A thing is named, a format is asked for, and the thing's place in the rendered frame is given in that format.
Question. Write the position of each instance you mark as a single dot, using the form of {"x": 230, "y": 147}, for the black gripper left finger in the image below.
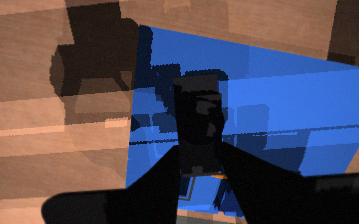
{"x": 152, "y": 199}

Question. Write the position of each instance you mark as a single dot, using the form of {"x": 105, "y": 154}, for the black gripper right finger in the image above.
{"x": 268, "y": 194}

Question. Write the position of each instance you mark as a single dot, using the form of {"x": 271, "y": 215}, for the blue flat panel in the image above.
{"x": 296, "y": 112}

